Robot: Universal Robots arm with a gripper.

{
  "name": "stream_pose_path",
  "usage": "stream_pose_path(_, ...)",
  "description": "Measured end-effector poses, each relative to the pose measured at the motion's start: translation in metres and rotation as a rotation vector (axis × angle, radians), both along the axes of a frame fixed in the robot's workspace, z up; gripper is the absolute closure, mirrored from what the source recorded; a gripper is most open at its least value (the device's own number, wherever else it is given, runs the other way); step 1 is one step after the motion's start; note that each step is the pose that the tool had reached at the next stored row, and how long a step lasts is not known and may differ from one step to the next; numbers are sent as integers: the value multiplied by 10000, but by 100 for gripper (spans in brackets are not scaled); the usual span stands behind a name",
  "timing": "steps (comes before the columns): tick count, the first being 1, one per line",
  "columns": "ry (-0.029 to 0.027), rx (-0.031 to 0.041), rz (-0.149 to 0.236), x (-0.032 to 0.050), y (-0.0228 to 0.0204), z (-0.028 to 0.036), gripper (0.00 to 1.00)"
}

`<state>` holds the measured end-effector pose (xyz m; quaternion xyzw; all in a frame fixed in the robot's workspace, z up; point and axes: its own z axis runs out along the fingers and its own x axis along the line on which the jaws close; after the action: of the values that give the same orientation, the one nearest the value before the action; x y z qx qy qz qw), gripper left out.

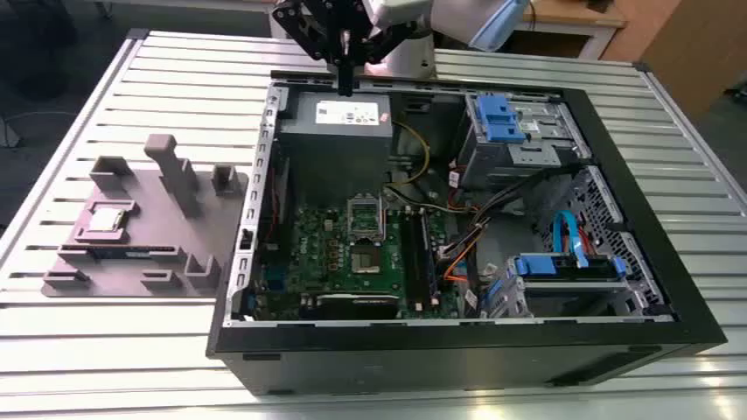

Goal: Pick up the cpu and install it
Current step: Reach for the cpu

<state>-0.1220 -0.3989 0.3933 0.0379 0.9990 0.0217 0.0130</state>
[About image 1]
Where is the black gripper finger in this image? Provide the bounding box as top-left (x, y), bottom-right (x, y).
top-left (271, 0), bottom-right (349, 97)
top-left (345, 20), bottom-right (423, 97)

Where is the yellow wire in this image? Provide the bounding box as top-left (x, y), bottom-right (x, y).
top-left (387, 121), bottom-right (433, 189)

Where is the grey parts rack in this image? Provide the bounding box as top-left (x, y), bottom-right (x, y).
top-left (39, 133), bottom-right (251, 299)

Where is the blue plastic bay latch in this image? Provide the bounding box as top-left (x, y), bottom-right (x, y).
top-left (475, 94), bottom-right (527, 144)

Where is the black PC case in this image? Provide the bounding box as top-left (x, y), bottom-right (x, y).
top-left (204, 68), bottom-right (730, 397)

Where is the wooden cabinet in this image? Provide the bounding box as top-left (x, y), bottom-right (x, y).
top-left (603, 0), bottom-right (747, 122)

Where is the black RAM slot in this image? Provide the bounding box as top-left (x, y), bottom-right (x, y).
top-left (409, 210), bottom-right (431, 306)
top-left (415, 208), bottom-right (439, 306)
top-left (399, 208), bottom-right (423, 307)

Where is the wooden desk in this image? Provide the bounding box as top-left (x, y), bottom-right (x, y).
top-left (522, 0), bottom-right (631, 60)

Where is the grey power supply unit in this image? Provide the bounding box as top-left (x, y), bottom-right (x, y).
top-left (273, 89), bottom-right (397, 209)

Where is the metal drive cage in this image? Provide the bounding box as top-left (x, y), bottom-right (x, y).
top-left (458, 91), bottom-right (591, 189)

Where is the empty blue disk carrier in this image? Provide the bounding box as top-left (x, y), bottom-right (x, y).
top-left (482, 261), bottom-right (522, 319)

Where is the black chair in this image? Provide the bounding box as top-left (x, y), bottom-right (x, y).
top-left (0, 0), bottom-right (80, 104)

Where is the orange wire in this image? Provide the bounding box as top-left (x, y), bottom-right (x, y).
top-left (442, 209), bottom-right (490, 284)

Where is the black cable bundle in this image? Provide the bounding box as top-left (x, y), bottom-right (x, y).
top-left (437, 164), bottom-right (589, 263)

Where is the graphics card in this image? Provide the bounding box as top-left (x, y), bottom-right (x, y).
top-left (298, 291), bottom-right (405, 321)

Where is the CPU socket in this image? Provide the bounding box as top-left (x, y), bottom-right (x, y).
top-left (349, 241), bottom-right (390, 276)

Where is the blue data wire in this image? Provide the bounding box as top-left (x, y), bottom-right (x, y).
top-left (551, 209), bottom-right (591, 268)

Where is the green Dell motherboard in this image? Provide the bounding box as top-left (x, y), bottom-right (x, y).
top-left (250, 192), bottom-right (469, 323)

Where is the metal disk bay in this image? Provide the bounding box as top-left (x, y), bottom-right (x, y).
top-left (481, 253), bottom-right (673, 320)

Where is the hard disk in blue carrier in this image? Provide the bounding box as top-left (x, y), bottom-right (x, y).
top-left (506, 253), bottom-right (631, 285)

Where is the silver CPU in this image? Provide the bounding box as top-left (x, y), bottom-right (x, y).
top-left (84, 207), bottom-right (127, 233)

